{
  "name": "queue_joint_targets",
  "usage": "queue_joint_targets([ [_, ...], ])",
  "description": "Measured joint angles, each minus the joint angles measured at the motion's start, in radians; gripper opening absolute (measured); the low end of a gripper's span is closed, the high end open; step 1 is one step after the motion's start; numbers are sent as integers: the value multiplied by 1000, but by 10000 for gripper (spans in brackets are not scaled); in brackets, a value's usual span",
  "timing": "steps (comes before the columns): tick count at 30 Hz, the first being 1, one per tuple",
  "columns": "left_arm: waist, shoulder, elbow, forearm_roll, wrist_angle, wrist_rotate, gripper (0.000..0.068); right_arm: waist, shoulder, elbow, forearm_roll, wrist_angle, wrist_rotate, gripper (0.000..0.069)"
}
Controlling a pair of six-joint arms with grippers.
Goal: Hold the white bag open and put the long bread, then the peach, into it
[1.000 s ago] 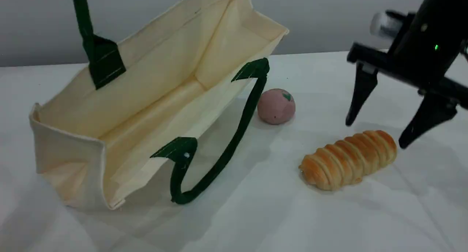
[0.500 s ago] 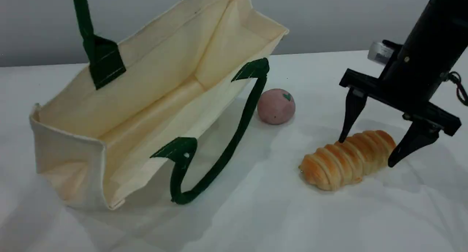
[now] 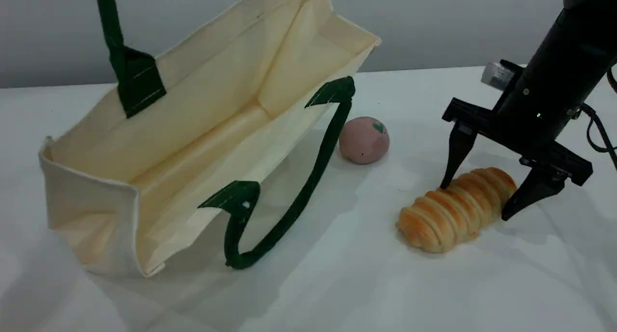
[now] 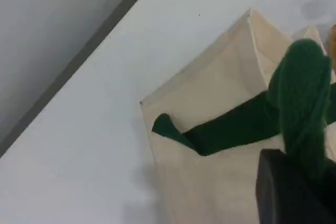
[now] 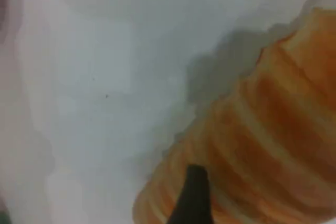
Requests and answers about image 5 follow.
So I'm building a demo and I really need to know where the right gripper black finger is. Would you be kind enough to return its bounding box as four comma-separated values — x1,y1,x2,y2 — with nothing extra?
166,164,214,224

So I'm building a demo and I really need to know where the long ridged golden bread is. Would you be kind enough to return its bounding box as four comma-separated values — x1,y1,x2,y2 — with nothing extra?
132,0,336,224

